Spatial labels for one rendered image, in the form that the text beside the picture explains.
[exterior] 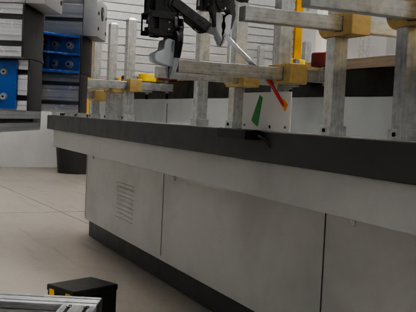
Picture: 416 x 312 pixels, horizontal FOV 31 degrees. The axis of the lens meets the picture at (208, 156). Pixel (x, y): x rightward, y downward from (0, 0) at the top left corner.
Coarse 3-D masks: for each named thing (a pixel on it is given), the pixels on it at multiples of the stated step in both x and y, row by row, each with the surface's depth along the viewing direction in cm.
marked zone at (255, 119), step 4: (260, 96) 197; (260, 100) 197; (256, 104) 198; (260, 104) 196; (256, 108) 198; (260, 108) 196; (256, 112) 198; (256, 116) 198; (252, 120) 200; (256, 120) 198; (256, 124) 198
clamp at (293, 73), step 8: (272, 64) 191; (280, 64) 187; (288, 64) 184; (296, 64) 183; (304, 64) 184; (288, 72) 183; (296, 72) 184; (304, 72) 184; (272, 80) 191; (280, 80) 187; (288, 80) 183; (296, 80) 184; (304, 80) 185
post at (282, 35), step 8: (280, 0) 189; (288, 0) 190; (280, 8) 189; (288, 8) 190; (280, 32) 189; (288, 32) 190; (280, 40) 189; (288, 40) 190; (280, 48) 190; (288, 48) 190; (272, 56) 193; (280, 56) 190; (288, 56) 191; (280, 88) 190; (288, 88) 191
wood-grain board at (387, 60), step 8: (376, 56) 187; (384, 56) 184; (392, 56) 181; (352, 64) 196; (360, 64) 193; (368, 64) 190; (376, 64) 187; (384, 64) 184; (392, 64) 181; (160, 80) 327; (184, 80) 304
